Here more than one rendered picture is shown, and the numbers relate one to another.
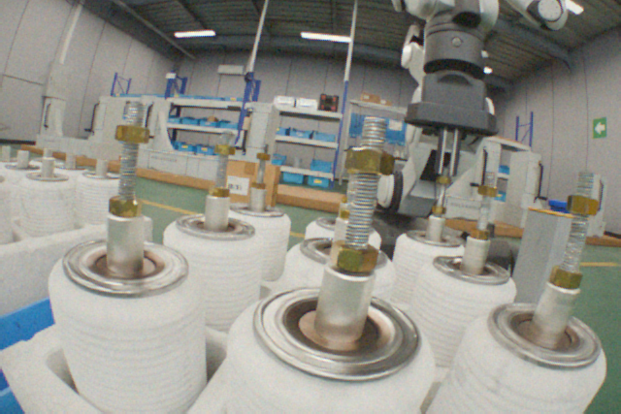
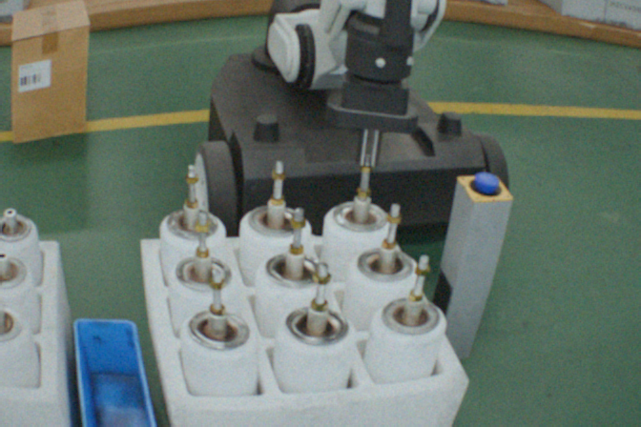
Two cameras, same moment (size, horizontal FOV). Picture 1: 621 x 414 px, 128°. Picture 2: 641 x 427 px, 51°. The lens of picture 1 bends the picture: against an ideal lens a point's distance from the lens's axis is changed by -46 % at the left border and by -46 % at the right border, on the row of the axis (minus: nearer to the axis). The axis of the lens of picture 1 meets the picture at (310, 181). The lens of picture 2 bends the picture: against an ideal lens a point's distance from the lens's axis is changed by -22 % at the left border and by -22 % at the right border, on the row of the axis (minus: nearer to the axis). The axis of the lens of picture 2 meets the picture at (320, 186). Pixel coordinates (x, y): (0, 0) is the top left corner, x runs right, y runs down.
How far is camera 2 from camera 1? 0.85 m
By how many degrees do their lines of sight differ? 34
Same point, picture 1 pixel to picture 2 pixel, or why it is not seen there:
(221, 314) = not seen: hidden behind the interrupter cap
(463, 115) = (382, 122)
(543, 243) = (465, 220)
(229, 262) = (232, 299)
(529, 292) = (456, 257)
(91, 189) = (24, 253)
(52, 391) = (213, 401)
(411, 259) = (341, 244)
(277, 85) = not seen: outside the picture
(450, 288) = (368, 286)
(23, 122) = not seen: outside the picture
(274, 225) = (218, 240)
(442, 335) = (368, 312)
